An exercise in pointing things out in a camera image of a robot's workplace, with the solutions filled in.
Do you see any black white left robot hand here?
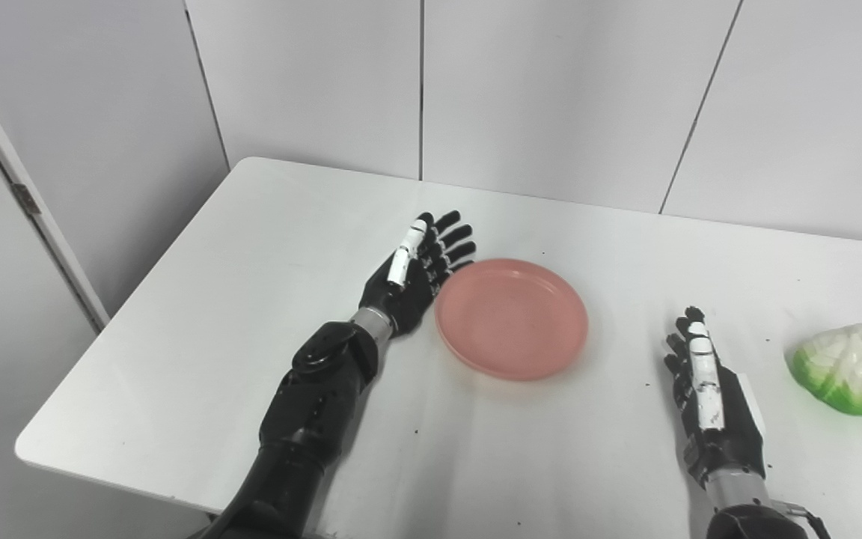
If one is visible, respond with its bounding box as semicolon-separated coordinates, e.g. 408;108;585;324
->
358;210;477;339

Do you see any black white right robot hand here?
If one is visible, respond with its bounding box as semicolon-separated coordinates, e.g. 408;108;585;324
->
664;306;767;487

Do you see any pink round plate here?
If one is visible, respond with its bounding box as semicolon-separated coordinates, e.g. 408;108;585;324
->
435;258;590;382

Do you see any green white toy cabbage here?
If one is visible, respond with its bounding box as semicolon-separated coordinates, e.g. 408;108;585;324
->
787;323;862;416

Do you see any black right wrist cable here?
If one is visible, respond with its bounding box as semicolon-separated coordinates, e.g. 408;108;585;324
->
771;502;832;539

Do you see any grey metal wall hinge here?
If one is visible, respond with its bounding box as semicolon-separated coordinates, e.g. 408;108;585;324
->
12;182;41;216

